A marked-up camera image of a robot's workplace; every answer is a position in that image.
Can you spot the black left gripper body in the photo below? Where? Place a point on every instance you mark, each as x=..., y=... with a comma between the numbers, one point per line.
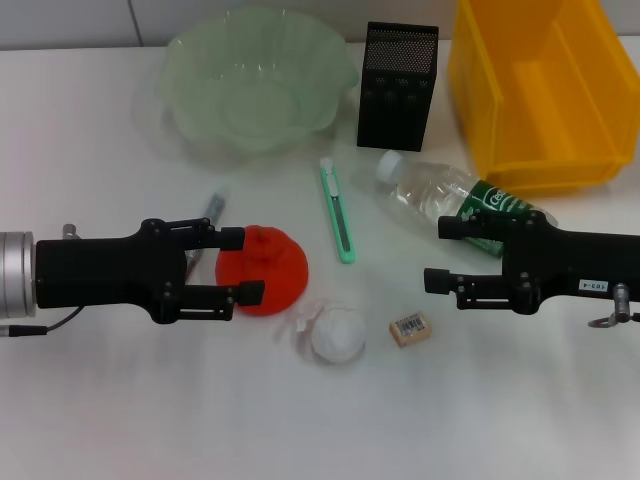
x=100, y=272

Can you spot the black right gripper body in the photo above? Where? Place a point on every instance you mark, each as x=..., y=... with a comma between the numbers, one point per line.
x=560, y=267

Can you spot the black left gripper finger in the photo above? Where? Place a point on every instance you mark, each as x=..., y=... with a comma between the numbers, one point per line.
x=231, y=238
x=250, y=293

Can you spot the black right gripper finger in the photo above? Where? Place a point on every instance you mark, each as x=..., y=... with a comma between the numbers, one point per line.
x=452, y=227
x=437, y=281

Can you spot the red-orange fruit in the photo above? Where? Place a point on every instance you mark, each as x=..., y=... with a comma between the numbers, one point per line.
x=280, y=265

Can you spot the clear green-label water bottle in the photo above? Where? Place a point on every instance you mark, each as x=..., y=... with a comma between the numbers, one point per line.
x=430, y=187

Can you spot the white paper ball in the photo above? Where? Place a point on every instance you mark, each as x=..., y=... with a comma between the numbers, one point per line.
x=337, y=332

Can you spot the grey marker pen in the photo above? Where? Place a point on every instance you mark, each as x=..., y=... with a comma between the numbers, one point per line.
x=216, y=202

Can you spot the beige eraser with barcode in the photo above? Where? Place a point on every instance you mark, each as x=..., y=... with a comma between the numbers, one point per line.
x=411, y=329

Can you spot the green utility knife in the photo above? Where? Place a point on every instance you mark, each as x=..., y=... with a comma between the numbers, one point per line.
x=339, y=215

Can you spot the black mesh pen holder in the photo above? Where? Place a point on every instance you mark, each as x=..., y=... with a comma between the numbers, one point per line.
x=395, y=95

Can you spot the translucent green fruit bowl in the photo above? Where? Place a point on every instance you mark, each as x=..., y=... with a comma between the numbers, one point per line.
x=255, y=85

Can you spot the yellow plastic bin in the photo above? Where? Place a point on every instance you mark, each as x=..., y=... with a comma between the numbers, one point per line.
x=545, y=100

